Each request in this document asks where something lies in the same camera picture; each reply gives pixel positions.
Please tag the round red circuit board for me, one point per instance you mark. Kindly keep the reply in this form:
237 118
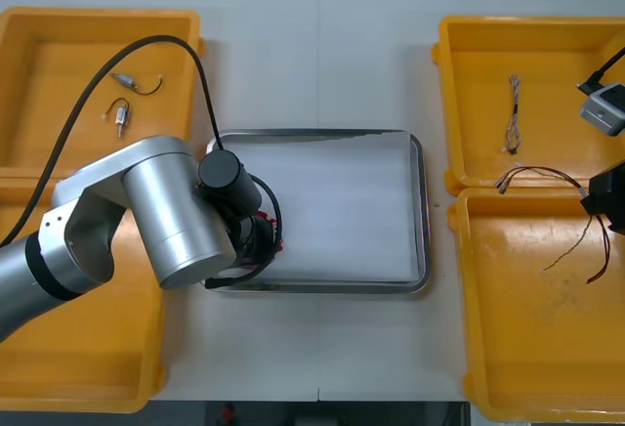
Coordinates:
279 225

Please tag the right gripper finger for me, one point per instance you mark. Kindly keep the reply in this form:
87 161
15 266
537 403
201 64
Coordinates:
589 203
618 223

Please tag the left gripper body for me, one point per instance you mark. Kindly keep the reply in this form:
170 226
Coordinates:
254 242

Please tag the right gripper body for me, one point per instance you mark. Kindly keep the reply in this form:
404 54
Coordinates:
610 191

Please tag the steel tray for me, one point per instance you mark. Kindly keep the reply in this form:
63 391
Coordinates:
424 211

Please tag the small metal solenoid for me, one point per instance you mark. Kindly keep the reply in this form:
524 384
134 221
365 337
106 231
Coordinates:
121 117
124 80

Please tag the yellow-orange plastic bin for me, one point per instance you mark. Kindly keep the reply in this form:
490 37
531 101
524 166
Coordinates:
93 40
527 338
552 55
73 348

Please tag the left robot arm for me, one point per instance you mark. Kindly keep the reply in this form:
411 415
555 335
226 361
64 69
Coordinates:
161 201

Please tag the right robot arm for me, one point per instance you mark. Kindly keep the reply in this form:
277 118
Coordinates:
603 113

